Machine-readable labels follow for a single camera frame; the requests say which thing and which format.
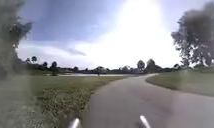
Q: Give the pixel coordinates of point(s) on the grey asphalt path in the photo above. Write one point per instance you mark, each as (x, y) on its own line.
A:
(128, 103)

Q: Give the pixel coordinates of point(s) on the robot's own part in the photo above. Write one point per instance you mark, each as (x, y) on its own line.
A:
(74, 123)
(144, 122)

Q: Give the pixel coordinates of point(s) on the distant row of trees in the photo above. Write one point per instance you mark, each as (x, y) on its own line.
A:
(95, 69)

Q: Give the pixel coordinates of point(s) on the pond water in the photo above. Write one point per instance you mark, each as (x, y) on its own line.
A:
(85, 75)

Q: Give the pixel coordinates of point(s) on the tall dark tree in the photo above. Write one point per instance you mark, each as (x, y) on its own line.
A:
(5, 43)

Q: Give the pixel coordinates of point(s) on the green grass field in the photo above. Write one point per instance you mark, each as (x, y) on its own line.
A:
(45, 93)
(191, 81)

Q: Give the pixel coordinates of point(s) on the group of tall trees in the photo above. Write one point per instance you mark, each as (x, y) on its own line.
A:
(198, 36)

